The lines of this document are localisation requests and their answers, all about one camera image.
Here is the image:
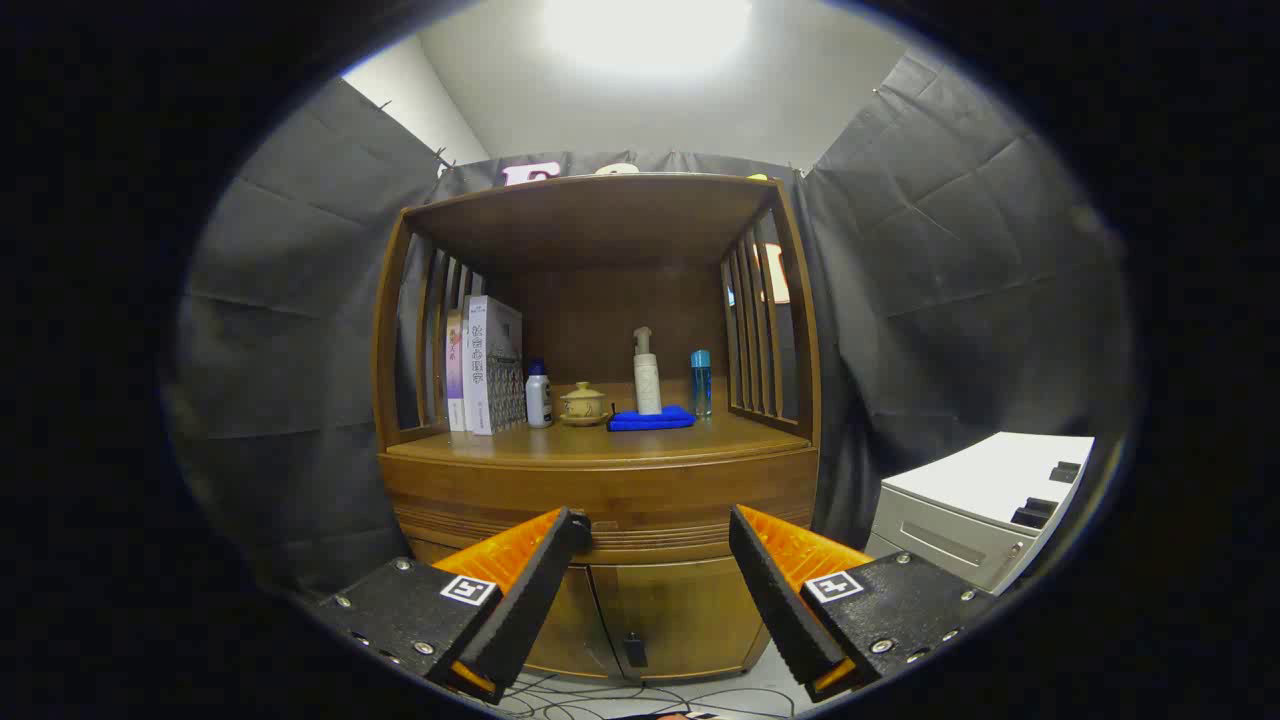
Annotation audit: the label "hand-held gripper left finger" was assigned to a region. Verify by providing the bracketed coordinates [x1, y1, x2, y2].
[315, 506, 594, 706]

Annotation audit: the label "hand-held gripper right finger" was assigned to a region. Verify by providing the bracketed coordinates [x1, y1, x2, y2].
[728, 503, 996, 701]

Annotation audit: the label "wooden drawer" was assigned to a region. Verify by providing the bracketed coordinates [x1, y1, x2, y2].
[380, 448, 819, 566]

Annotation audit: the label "wooden cabinet door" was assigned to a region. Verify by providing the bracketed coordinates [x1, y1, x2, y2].
[527, 565, 614, 679]
[592, 558, 773, 681]

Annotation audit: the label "wooden countertop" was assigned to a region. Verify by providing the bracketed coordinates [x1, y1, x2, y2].
[385, 405, 816, 466]

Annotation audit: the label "wooden cabinet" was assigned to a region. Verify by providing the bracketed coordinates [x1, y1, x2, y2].
[372, 173, 823, 683]

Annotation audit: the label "white bottle blue cap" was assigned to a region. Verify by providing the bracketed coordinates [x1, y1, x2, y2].
[526, 360, 554, 429]

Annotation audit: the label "beige lidded teacup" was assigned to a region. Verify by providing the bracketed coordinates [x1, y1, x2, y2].
[558, 381, 609, 428]

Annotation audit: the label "blue folded cloth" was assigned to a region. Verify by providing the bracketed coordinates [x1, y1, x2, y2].
[607, 404, 697, 433]

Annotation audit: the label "thin purple book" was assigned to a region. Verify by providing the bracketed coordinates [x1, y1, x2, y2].
[445, 310, 468, 433]

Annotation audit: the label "white patterned book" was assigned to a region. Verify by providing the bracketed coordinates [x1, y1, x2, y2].
[462, 295, 524, 436]

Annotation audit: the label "white pump bottle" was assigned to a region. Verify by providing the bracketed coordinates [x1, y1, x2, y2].
[633, 326, 663, 416]

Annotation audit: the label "black backdrop cloth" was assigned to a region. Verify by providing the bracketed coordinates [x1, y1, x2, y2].
[165, 50, 1136, 601]

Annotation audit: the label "black floor cables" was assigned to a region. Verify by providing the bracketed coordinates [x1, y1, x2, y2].
[500, 672, 801, 720]

